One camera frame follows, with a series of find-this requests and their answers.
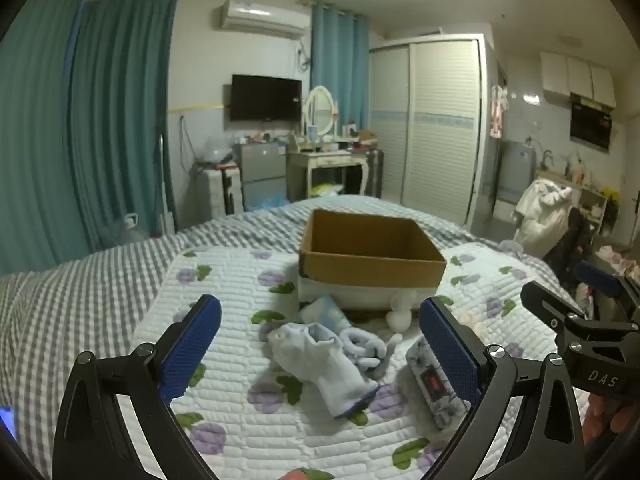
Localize white fluffy sock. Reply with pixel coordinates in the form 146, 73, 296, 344
387, 294, 418, 332

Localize small grey fridge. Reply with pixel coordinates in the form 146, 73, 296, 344
232, 141, 291, 212

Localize black chair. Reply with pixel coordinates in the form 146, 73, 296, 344
545, 207, 597, 282

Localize black wall television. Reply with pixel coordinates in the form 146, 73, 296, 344
230, 74, 303, 123

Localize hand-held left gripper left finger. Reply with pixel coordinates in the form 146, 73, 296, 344
52, 294, 223, 480

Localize black range hood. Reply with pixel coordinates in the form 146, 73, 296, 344
570, 94, 615, 152

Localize brown cardboard box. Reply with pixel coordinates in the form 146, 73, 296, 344
298, 209, 447, 292

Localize floral quilted blanket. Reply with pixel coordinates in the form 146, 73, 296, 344
132, 245, 601, 480

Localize cream dressing table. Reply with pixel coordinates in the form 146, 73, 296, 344
286, 149, 373, 202

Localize grey washing machine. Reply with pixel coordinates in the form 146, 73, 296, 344
494, 140, 537, 218

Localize white suitcase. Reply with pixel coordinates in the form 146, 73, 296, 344
202, 166, 246, 218

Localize wooden kitchen shelf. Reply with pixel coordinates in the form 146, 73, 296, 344
535, 169, 610, 237

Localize white sliding wardrobe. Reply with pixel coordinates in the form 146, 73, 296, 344
368, 34, 493, 227

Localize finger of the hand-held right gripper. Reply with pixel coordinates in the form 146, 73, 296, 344
520, 281, 587, 335
574, 260, 640, 313

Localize white oval mirror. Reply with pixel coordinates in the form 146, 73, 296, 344
302, 86, 340, 138

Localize blue curtain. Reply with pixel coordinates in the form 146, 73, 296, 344
310, 2, 372, 136

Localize white kitchen wall cabinets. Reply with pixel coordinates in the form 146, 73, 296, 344
540, 51, 617, 108

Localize floral fabric pouch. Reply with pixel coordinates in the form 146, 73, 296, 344
405, 335, 473, 431

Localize person's right hand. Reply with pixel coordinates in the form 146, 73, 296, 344
582, 392, 632, 448

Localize hanging pink cloth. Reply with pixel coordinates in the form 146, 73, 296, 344
490, 85, 509, 138

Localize white grey sock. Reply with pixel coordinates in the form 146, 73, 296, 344
342, 327, 402, 380

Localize clear plastic bag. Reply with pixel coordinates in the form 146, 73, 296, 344
202, 135, 236, 166

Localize white coat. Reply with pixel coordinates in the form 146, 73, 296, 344
514, 177, 574, 261

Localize beige plush toy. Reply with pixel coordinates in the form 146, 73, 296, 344
457, 310, 488, 341

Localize light blue sock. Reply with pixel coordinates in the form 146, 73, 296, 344
300, 296, 351, 328

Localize blue lit screen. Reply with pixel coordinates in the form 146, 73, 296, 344
0, 407, 19, 444

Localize blue plastic bag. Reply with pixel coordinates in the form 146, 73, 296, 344
247, 195, 292, 212

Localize teal curtain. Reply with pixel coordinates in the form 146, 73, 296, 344
67, 0, 181, 252
0, 0, 85, 278

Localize white sock with blue trim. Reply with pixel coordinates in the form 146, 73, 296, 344
266, 323, 379, 420

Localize white air conditioner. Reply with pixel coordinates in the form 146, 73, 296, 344
215, 0, 312, 40

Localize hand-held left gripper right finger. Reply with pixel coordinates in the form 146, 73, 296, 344
417, 296, 586, 480

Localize clear water jug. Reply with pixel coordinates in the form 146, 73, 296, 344
107, 212, 151, 247

